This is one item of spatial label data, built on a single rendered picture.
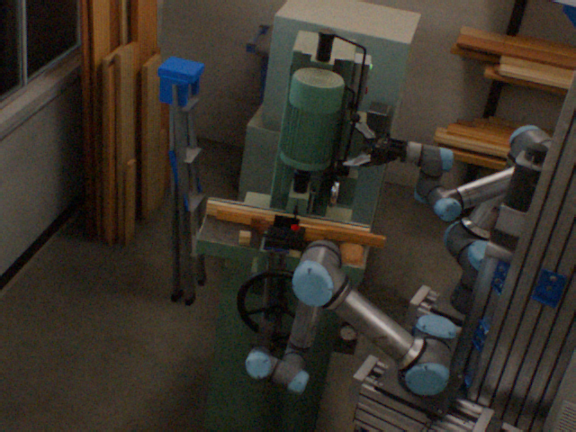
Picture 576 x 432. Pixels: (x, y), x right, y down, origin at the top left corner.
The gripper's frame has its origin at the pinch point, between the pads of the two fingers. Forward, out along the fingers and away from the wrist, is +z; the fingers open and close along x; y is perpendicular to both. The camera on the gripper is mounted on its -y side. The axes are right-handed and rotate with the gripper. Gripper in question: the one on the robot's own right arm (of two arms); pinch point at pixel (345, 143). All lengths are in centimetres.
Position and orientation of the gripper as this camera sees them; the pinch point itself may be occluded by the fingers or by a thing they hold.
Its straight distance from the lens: 286.8
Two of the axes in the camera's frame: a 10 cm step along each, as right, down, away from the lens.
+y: 0.3, -3.2, -9.5
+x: -1.9, 9.3, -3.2
